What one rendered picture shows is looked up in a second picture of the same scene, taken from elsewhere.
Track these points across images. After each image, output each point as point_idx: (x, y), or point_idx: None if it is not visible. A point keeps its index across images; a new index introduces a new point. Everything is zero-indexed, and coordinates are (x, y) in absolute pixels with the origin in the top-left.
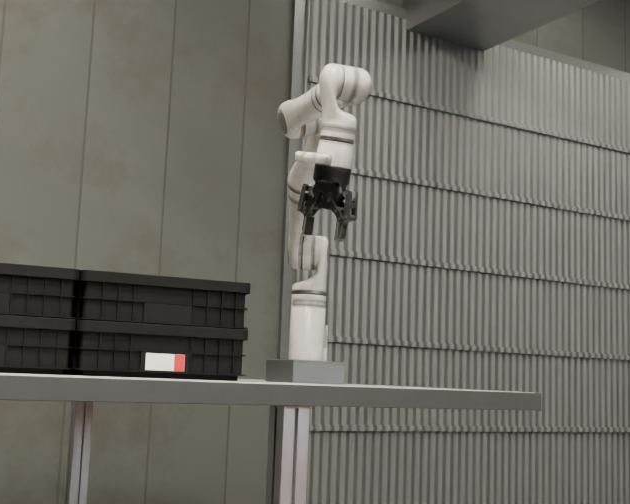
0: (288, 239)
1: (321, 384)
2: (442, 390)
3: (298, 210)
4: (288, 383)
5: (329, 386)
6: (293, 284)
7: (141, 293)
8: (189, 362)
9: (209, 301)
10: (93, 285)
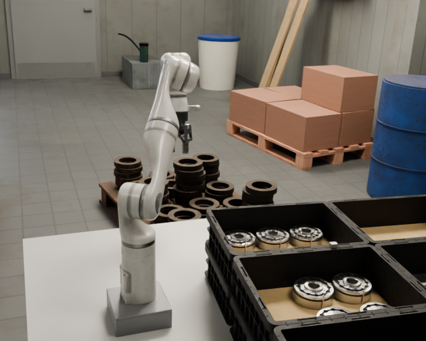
0: (163, 188)
1: (157, 256)
2: (102, 230)
3: (191, 140)
4: (184, 247)
5: (174, 222)
6: (154, 231)
7: (285, 216)
8: None
9: (237, 222)
10: (317, 212)
